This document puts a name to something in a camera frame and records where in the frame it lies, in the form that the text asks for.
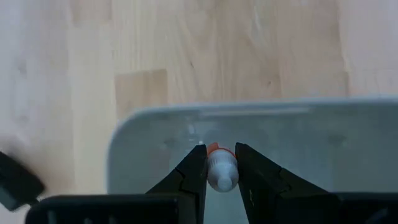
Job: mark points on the white plastic storage bin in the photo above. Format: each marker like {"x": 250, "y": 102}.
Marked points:
{"x": 311, "y": 140}

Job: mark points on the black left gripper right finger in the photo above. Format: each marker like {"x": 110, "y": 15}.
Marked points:
{"x": 261, "y": 193}

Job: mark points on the small red coloring bottle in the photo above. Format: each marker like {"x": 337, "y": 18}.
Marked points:
{"x": 222, "y": 171}

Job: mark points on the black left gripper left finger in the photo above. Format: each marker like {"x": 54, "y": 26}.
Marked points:
{"x": 192, "y": 177}

